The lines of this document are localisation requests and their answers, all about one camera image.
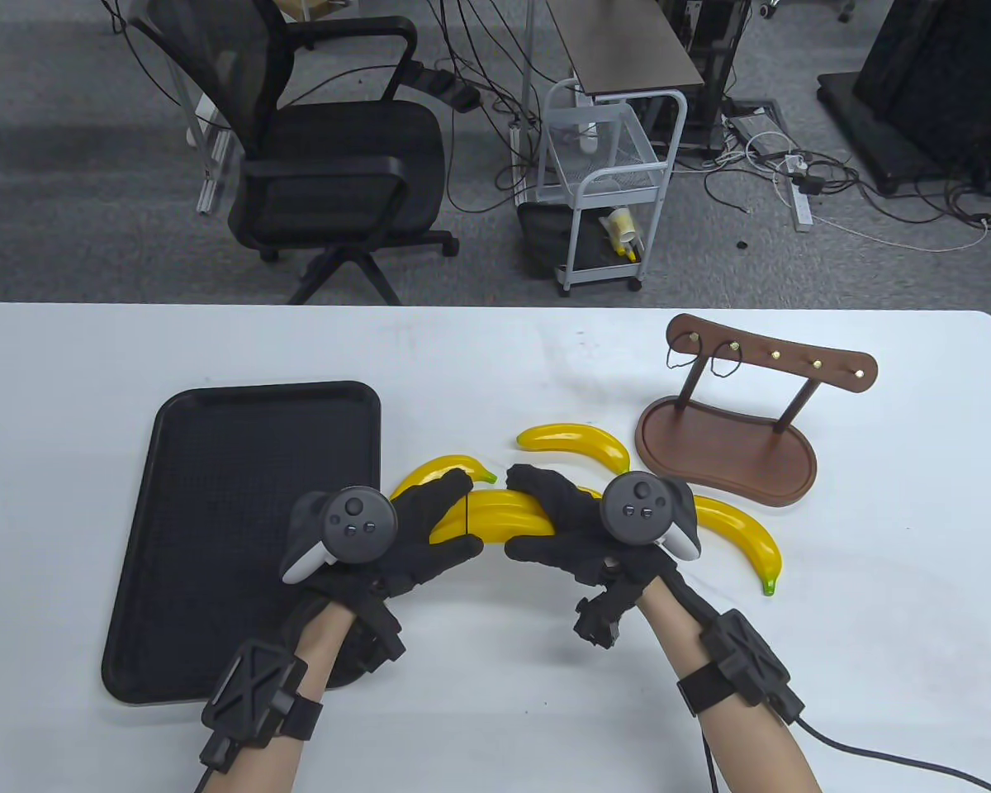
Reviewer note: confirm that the person's right hand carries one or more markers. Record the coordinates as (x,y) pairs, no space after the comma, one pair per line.
(561,512)

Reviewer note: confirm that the person's left hand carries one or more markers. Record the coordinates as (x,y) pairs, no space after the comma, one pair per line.
(417,529)

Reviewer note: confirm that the black elastic band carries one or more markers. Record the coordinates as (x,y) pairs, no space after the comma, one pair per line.
(668,357)
(468,516)
(709,363)

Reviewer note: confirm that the yellow plastic banana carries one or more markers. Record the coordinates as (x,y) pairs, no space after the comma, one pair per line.
(438,469)
(570,438)
(495,500)
(743,541)
(500,529)

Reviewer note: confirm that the person's left forearm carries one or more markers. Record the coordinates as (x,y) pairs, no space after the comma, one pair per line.
(252,760)

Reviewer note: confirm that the black right forearm tracker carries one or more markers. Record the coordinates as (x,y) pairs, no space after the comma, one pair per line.
(739,661)

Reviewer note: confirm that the black left forearm tracker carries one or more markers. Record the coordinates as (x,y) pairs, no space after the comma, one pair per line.
(252,694)

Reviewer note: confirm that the person's right forearm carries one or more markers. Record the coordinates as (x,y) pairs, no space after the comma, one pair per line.
(751,743)

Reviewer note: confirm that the grey left hand controller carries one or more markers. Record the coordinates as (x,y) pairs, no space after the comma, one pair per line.
(355,520)

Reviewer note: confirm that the grey hand controller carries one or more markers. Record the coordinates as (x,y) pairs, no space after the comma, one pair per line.
(640,508)
(355,520)

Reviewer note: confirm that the grey right hand controller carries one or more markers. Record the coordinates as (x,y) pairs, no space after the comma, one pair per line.
(640,508)

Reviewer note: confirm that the brown wooden hook stand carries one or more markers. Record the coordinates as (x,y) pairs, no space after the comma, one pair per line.
(727,454)

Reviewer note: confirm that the black plastic tray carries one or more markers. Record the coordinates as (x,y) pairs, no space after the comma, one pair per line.
(215,462)

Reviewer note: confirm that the small yellow bottle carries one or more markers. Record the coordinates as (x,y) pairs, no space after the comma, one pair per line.
(628,250)

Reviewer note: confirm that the cream paper cup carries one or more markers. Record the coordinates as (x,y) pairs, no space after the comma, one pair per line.
(619,221)

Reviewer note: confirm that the white power strip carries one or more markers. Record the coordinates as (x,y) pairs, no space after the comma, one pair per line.
(801,202)
(514,157)

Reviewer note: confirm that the black mesh office chair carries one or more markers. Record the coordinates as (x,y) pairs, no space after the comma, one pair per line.
(339,157)

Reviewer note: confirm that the black power adapter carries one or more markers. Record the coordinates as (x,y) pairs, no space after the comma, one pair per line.
(465,100)

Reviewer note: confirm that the grey floor socket box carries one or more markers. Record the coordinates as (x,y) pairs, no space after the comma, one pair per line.
(751,124)

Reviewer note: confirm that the brown side table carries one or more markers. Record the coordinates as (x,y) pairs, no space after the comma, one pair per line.
(628,45)

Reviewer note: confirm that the brown cardboard box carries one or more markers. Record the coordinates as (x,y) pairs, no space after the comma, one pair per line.
(314,8)

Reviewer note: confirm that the black equipment stand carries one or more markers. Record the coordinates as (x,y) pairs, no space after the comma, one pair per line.
(933,83)

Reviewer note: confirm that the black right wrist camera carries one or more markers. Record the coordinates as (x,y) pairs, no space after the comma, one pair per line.
(599,628)

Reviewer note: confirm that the white aluminium frame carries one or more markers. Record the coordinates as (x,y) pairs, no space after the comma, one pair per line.
(208,186)

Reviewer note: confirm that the black desk frame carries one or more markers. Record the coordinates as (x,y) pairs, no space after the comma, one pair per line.
(710,49)

